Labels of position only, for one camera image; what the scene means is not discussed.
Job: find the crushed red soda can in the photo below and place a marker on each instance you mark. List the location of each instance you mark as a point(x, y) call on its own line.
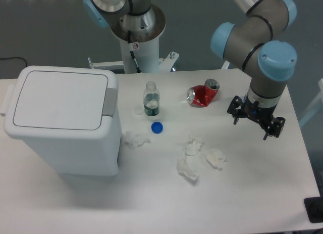
point(203, 95)

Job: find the clear green-label plastic bottle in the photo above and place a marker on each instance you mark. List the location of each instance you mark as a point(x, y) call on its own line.
point(151, 99)

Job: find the crumpled tissue right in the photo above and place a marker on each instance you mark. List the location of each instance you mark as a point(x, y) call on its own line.
point(216, 158)

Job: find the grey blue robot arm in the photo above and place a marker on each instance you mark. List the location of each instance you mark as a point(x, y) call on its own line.
point(252, 47)

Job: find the crumpled tissue lower middle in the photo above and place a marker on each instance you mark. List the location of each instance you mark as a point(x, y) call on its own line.
point(184, 169)

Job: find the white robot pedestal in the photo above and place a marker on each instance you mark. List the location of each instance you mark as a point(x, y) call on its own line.
point(138, 37)

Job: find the crumpled tissue near can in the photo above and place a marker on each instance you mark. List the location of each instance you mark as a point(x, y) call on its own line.
point(135, 140)

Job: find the white frame at right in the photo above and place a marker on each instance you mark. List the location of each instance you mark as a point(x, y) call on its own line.
point(312, 108)

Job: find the white push-top trash can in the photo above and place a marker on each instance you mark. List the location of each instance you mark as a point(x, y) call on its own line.
point(68, 116)

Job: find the crumpled tissue upper middle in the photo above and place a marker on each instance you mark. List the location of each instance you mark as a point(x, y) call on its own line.
point(193, 146)

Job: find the black device at edge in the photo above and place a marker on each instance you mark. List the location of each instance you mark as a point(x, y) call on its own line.
point(313, 206)

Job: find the white bottle cap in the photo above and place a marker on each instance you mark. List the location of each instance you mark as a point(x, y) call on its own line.
point(138, 111)

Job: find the blue bottle cap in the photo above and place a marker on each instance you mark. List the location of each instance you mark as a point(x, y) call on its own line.
point(157, 127)

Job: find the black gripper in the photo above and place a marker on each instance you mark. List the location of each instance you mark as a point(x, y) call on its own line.
point(272, 126)

